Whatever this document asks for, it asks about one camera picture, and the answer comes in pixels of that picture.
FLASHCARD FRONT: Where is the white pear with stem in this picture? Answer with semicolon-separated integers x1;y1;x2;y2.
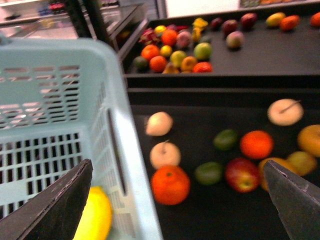
267;98;304;127

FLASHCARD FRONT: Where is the near black display tray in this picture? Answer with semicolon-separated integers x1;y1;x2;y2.
128;89;320;240

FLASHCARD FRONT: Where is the far orange by basket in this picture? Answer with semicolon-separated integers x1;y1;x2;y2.
309;12;320;28

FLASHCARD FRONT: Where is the small green-yellow pear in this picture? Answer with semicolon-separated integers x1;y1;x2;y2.
286;151;318;177

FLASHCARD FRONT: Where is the far black display tray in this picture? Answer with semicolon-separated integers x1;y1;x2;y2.
122;0;320;89

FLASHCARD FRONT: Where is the far peach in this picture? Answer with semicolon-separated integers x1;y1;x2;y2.
226;31;245;49

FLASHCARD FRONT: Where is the far big orange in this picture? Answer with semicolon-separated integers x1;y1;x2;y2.
161;29;178;47

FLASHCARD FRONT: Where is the white pear left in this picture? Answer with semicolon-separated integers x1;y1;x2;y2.
145;111;174;137

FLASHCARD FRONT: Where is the black display tray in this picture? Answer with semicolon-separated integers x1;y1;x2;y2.
122;0;320;89
128;89;320;240

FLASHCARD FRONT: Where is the far green apple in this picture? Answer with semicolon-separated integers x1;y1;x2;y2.
193;42;212;61

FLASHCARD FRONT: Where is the green lime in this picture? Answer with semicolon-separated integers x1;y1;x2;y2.
212;129;239;151

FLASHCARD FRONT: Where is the yellow-orange persimmon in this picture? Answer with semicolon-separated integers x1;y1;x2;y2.
297;124;320;158

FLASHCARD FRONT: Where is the orange mandarin near tray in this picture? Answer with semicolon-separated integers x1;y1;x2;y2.
239;130;274;160

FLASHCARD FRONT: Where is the white pear front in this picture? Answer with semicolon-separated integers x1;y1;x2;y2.
149;140;181;170

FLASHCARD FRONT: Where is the teal plastic shopping basket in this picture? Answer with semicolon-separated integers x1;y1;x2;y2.
0;36;163;240

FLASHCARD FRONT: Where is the dark green avocado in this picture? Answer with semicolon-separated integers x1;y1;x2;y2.
194;161;224;186

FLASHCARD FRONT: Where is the large orange near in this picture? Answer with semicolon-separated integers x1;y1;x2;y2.
150;165;191;206

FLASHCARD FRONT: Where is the dragon fruit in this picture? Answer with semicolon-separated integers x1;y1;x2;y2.
138;28;160;46

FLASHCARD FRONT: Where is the orange-yellow persimmon front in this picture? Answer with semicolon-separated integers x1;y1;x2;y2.
257;157;301;192

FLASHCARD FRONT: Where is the far dark red apple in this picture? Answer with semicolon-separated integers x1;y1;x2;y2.
221;19;238;38

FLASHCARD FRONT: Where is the far orange mandarin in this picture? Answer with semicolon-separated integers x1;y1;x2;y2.
279;15;300;32

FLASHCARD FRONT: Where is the glass top freezer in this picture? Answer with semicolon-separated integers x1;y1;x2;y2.
0;5;146;54

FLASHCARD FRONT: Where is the yellow star fruit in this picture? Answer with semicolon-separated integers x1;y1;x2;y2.
191;17;209;43

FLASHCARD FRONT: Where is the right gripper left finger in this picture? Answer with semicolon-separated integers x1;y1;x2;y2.
0;159;93;240

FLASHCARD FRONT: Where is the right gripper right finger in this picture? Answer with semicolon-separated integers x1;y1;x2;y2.
263;160;320;240

